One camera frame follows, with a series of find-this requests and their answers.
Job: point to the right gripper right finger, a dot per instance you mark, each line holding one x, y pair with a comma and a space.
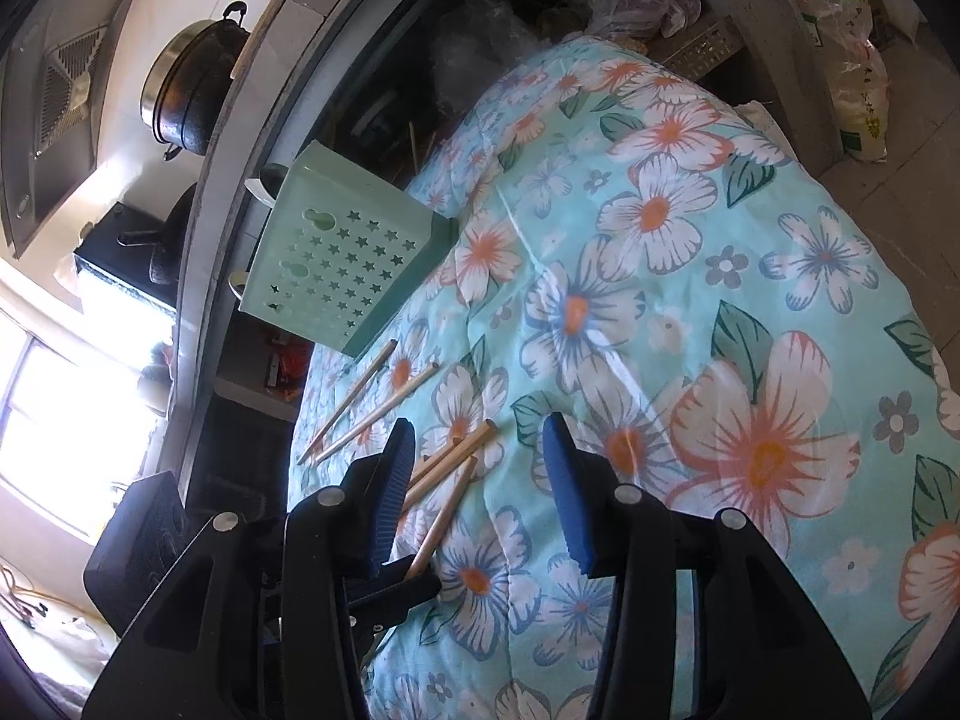
615, 529

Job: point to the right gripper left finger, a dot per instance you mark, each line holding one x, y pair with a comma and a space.
341, 591

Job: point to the wooden chopstick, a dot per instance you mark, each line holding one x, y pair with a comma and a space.
469, 445
442, 521
358, 386
377, 414
425, 466

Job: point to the floral teal quilt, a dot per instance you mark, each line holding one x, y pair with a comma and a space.
634, 255

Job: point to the green perforated utensil holder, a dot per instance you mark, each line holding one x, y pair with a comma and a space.
341, 252

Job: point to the black wok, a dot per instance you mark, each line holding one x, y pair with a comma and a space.
165, 242

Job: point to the black splash guard panel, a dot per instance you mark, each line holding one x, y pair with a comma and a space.
102, 253

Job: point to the white bowl behind holder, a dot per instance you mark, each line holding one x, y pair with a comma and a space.
264, 190

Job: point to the black stock pot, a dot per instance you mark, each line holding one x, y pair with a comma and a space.
196, 89

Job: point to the steel pot lid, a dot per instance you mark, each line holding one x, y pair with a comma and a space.
156, 81

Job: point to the grey concrete counter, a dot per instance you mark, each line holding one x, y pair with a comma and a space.
302, 56

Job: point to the clear plastic bag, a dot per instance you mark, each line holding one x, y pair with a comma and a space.
641, 19

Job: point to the steel range hood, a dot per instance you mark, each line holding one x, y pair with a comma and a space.
56, 59

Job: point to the white rice sack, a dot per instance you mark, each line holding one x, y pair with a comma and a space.
856, 75

